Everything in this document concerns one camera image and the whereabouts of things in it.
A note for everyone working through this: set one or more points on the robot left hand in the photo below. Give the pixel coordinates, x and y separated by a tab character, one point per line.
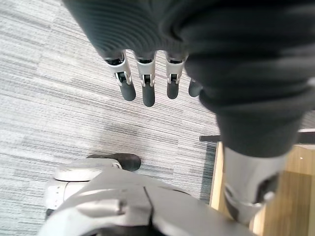
221	49

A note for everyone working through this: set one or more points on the black metal bar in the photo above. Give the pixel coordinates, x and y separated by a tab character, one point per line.
209	138

